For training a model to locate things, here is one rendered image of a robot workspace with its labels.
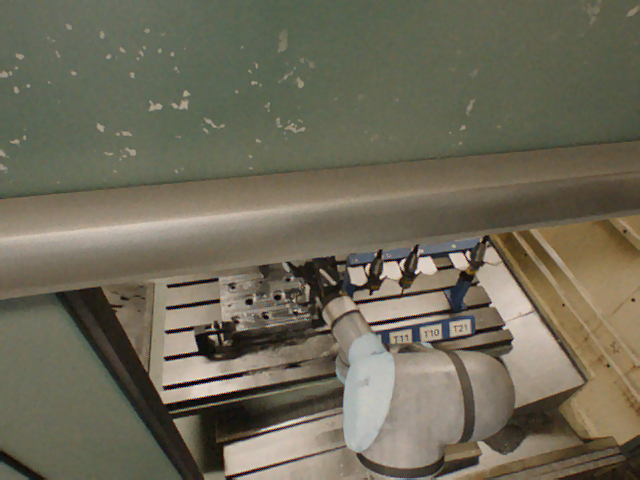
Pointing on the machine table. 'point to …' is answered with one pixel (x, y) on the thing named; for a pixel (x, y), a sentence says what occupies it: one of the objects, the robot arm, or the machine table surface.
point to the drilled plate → (282, 321)
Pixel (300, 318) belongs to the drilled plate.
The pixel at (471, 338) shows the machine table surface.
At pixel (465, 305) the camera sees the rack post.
